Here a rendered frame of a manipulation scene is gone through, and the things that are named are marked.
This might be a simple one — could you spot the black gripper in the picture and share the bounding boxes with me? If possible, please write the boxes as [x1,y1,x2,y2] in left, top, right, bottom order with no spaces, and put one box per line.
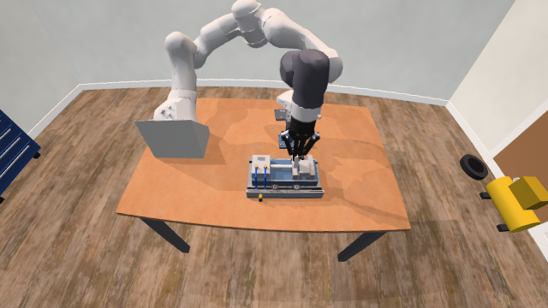
[281,116,320,169]

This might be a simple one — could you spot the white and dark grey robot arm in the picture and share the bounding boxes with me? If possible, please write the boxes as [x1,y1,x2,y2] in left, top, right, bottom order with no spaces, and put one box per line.
[150,0,343,122]

